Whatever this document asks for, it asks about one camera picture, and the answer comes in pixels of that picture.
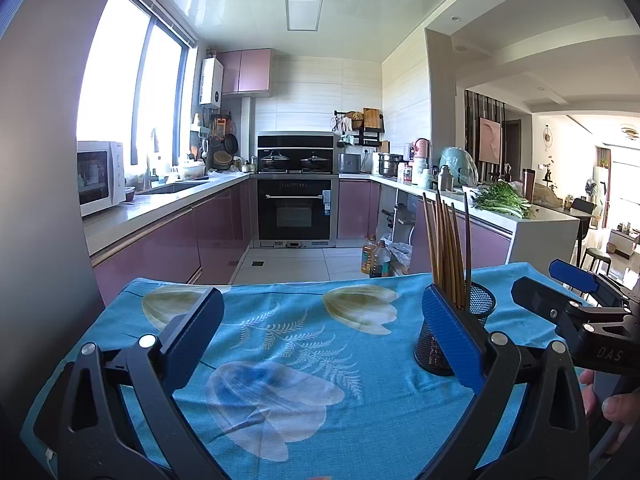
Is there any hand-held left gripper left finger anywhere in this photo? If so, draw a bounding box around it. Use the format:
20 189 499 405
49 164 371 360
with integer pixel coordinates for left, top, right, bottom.
20 286 231 480

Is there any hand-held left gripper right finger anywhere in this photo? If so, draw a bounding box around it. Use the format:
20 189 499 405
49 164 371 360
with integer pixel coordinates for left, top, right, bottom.
420 284 591 480

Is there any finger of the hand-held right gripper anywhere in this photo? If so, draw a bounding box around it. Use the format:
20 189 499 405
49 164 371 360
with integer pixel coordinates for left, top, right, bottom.
548 259 640 308
511 276 633 351

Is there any black mesh utensil holder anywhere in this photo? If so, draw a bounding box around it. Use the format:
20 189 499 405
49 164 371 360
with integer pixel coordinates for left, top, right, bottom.
414 280 497 377

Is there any bunch of wooden chopsticks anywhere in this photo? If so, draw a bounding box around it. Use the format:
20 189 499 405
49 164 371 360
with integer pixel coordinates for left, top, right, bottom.
422 190 473 311

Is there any person's right hand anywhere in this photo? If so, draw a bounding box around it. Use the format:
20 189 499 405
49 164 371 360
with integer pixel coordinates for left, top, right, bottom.
580 367 640 427

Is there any round dark stool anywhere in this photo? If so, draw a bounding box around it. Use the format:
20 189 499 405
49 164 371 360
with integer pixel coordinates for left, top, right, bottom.
580 247 612 276

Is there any dark dining chair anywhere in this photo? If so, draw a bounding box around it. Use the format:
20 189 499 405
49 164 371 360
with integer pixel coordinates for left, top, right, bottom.
570 197 596 228

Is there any clear plastic bag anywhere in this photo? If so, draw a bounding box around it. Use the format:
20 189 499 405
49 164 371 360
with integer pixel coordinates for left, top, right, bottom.
387 242 413 276

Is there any pink kitchen base cabinet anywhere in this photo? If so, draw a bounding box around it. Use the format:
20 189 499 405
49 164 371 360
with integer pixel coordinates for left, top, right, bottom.
337 175 581 276
82 175 255 306

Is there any bunch of green vegetables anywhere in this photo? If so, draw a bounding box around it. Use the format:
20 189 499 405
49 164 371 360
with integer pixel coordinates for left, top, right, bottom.
472 182 533 218

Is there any blue floral tablecloth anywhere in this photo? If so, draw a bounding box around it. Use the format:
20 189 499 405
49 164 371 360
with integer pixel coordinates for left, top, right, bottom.
20 262 596 480

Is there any pale green round appliance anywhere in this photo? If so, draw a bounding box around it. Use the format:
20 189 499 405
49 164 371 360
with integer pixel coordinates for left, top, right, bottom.
440 146 480 187

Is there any black integrated stove with oven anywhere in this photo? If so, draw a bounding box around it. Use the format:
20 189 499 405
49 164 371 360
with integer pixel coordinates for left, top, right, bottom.
255 131 340 250

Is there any chrome sink faucet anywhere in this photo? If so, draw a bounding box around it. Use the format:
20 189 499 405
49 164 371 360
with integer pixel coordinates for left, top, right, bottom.
146 127 162 188

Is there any white microwave oven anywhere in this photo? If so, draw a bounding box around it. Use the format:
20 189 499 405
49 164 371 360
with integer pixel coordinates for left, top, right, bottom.
76 141 127 217

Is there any stainless steel stock pot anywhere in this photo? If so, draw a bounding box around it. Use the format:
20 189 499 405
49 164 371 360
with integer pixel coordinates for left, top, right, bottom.
377 152 404 178

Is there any dark slatted room divider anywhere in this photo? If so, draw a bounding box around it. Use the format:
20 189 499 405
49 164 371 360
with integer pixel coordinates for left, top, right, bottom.
464 89 506 176

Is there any large kitchen window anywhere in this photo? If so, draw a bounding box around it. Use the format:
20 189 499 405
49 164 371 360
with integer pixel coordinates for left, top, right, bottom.
76 0 193 166

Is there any square ceiling light panel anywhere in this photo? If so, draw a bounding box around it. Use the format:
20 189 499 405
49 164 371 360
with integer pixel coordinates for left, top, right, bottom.
285 0 323 32

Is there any pink framed wall picture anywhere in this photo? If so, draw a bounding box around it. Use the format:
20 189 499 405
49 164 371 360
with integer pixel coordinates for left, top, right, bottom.
479 116 502 163

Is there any black wall storage rack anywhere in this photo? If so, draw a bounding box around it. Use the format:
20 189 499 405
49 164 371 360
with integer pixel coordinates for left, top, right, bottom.
334 107 386 148

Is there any white wall water heater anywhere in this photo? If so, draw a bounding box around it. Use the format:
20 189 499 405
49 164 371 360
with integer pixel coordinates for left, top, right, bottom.
200 57 224 109

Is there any pink wall cabinet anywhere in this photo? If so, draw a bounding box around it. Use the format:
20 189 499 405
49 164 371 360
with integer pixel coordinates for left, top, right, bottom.
216 48 273 96

